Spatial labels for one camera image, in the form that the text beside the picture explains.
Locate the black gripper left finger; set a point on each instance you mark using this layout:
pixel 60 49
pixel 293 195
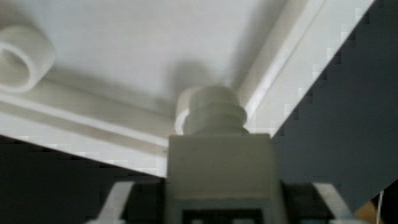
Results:
pixel 112 209

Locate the white leg with tag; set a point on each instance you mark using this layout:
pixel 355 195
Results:
pixel 222 184

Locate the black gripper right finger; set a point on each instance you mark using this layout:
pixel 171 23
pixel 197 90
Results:
pixel 334 202

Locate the white square tabletop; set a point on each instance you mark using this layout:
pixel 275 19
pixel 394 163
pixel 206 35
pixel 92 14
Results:
pixel 101 56

